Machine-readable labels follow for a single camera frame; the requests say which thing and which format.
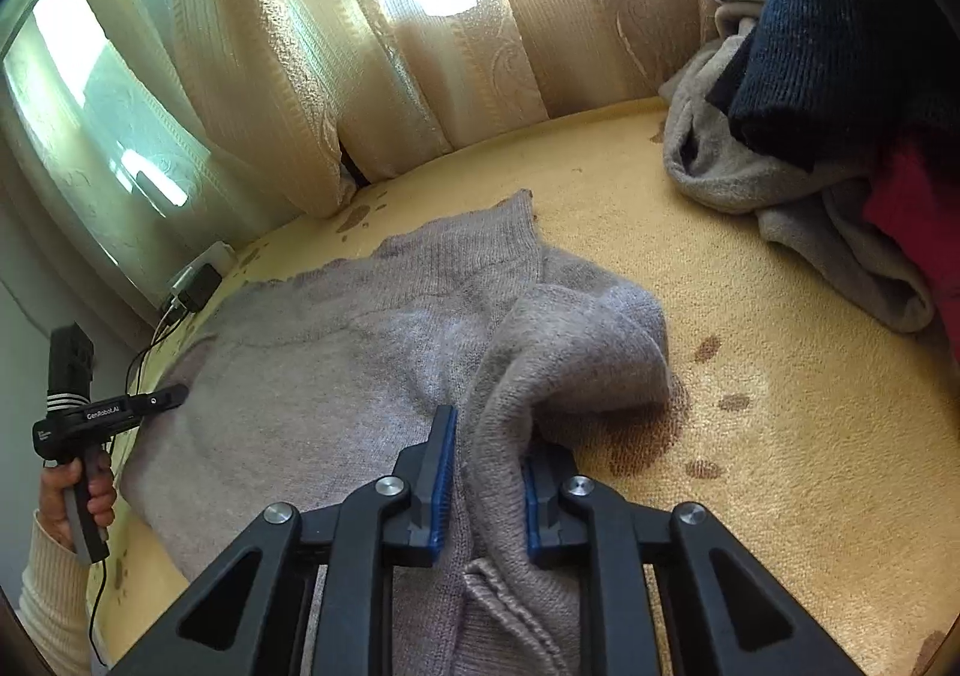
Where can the person's left forearm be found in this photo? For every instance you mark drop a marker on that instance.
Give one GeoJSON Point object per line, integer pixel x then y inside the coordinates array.
{"type": "Point", "coordinates": [52, 593]}

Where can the white charger plug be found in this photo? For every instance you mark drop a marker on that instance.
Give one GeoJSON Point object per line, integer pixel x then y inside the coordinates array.
{"type": "Point", "coordinates": [178, 286]}

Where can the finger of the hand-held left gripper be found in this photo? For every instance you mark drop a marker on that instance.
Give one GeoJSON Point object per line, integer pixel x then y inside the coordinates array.
{"type": "Point", "coordinates": [169, 397]}

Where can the black power adapter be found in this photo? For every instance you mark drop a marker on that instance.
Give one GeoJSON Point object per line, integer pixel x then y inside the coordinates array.
{"type": "Point", "coordinates": [204, 290]}
{"type": "Point", "coordinates": [168, 314]}

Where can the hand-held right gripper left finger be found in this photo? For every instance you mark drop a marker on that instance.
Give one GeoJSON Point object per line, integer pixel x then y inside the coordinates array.
{"type": "Point", "coordinates": [446, 481]}

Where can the grey knit sweater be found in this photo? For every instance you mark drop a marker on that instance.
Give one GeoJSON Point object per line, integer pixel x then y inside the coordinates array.
{"type": "Point", "coordinates": [315, 361]}

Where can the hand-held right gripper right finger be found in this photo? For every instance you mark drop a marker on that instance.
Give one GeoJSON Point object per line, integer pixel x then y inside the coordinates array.
{"type": "Point", "coordinates": [531, 518]}

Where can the beige garment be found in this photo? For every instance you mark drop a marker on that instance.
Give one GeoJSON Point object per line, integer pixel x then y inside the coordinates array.
{"type": "Point", "coordinates": [735, 151]}

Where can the red garment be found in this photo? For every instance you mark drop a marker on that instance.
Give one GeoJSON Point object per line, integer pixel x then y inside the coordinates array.
{"type": "Point", "coordinates": [915, 211]}

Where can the yellow paw print blanket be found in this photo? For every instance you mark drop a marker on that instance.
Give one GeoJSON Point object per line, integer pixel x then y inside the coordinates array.
{"type": "Point", "coordinates": [787, 421]}

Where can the dark navy knit garment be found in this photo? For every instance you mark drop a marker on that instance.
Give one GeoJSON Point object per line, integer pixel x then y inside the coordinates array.
{"type": "Point", "coordinates": [825, 46]}

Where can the white power strip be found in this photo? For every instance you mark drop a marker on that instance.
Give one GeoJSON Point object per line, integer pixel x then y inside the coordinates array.
{"type": "Point", "coordinates": [221, 252]}

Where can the cream patterned curtain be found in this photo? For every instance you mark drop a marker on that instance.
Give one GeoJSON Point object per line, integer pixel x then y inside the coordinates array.
{"type": "Point", "coordinates": [562, 46]}
{"type": "Point", "coordinates": [262, 84]}

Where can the person's left hand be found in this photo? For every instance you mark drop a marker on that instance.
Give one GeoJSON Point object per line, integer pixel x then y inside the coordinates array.
{"type": "Point", "coordinates": [52, 503]}

